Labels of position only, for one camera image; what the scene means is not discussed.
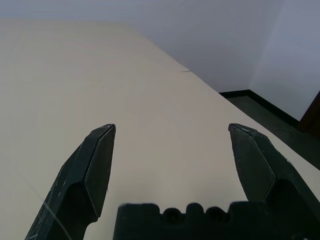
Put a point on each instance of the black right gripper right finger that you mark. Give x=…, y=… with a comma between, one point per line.
x=260, y=162

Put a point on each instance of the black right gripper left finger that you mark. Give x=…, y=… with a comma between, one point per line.
x=75, y=180

